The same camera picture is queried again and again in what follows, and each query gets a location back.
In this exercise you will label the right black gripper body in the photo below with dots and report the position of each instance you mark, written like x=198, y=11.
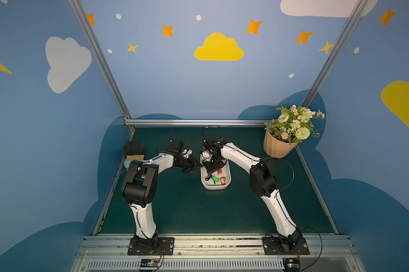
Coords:
x=211, y=166

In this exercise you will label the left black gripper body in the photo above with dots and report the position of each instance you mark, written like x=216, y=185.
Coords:
x=189, y=163

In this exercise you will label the black tag key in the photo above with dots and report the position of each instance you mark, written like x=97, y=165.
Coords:
x=209, y=177

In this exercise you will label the green tag key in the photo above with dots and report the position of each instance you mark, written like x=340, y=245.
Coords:
x=215, y=179

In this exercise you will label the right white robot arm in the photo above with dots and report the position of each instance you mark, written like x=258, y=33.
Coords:
x=262, y=181

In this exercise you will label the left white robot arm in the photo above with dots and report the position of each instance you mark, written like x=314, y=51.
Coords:
x=139, y=187

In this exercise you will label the white plastic storage box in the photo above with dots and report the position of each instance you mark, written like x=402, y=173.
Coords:
x=210, y=185

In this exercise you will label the pink faceted flower pot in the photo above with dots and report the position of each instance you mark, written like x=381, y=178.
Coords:
x=276, y=148

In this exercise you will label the artificial flower bouquet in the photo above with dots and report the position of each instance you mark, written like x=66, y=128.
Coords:
x=294, y=124

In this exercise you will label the left controller board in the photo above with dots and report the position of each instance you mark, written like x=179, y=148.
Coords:
x=148, y=263

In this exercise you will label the controller board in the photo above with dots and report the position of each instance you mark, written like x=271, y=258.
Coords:
x=291, y=265
x=148, y=263

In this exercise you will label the right controller board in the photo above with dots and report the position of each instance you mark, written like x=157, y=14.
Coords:
x=291, y=265

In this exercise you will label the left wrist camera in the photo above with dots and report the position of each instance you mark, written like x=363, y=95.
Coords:
x=177, y=148

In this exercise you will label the horizontal aluminium frame rail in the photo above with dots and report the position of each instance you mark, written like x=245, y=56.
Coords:
x=204, y=123

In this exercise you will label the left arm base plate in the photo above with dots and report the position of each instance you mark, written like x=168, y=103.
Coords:
x=146, y=247

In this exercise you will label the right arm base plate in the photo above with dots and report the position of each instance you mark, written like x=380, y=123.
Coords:
x=276, y=246

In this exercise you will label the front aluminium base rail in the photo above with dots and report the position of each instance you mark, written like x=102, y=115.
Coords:
x=217, y=253

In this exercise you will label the left aluminium frame post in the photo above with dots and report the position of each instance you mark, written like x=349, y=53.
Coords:
x=79, y=12

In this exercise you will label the aluminium frame post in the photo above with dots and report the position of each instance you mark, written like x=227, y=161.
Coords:
x=79, y=12
x=342, y=39

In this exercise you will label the right aluminium frame post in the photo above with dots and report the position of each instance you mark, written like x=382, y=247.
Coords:
x=342, y=39

